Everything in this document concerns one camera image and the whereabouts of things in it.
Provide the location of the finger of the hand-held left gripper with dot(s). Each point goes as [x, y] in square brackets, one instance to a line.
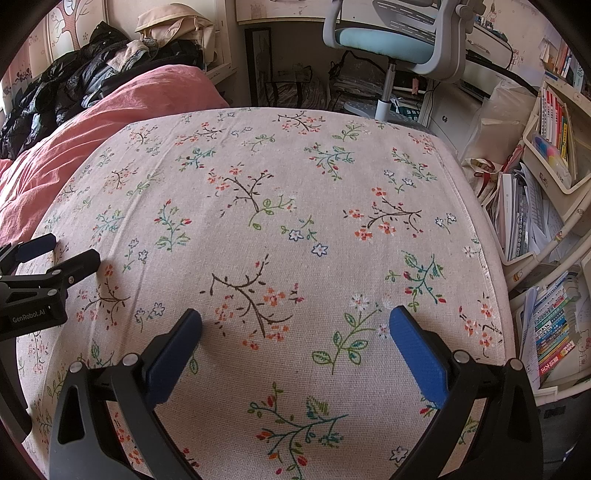
[39, 243]
[78, 265]

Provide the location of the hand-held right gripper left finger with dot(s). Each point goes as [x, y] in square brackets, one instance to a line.
[175, 355]

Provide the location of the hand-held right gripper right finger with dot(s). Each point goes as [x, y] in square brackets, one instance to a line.
[420, 355]

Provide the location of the floral table cloth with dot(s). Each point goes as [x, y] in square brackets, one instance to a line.
[286, 277]

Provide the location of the stack of colourful books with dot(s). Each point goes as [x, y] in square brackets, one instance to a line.
[554, 332]

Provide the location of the pink blanket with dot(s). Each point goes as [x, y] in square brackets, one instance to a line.
[115, 115]

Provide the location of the black puffer jacket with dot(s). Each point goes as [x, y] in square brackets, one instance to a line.
[60, 87]

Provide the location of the pile of papers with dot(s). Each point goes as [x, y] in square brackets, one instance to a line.
[521, 212]

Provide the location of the grey denim garment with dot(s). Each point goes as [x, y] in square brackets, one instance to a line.
[127, 57]

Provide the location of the white bookshelf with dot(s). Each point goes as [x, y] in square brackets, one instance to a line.
[554, 180]

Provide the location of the tree painted white panel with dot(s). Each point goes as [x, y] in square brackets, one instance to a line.
[69, 23]

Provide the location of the black garment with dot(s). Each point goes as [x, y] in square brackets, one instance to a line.
[180, 53]

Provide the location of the white plastic bag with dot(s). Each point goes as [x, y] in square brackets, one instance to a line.
[503, 115]

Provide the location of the beige fabric bag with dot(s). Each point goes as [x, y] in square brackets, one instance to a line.
[175, 23]

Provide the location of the black framed board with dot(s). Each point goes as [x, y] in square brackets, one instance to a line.
[258, 64]

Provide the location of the row of upright books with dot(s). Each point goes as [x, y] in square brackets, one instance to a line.
[554, 120]

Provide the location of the grey blue desk chair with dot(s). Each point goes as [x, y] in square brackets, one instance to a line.
[378, 39]

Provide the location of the white desk with drawers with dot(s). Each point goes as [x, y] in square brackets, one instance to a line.
[286, 11]

